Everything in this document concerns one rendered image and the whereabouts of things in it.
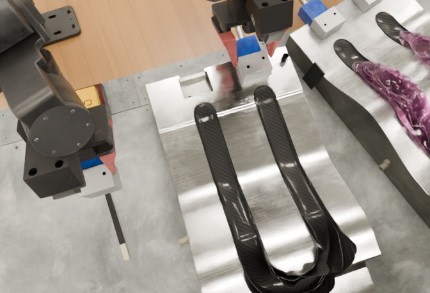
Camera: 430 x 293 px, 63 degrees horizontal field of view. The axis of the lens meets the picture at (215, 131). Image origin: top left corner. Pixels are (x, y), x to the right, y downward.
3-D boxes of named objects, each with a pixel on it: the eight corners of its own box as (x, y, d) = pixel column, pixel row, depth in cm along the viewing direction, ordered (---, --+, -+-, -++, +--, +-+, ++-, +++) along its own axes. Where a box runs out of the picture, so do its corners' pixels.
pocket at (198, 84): (178, 84, 65) (176, 75, 61) (205, 76, 65) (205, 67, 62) (185, 105, 64) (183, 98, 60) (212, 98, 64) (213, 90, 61)
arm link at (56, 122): (121, 119, 35) (44, 21, 25) (45, 173, 33) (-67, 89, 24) (80, 66, 41) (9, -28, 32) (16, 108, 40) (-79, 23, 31)
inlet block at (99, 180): (72, 119, 56) (59, 110, 51) (103, 111, 57) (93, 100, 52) (91, 198, 54) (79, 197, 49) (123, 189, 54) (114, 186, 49)
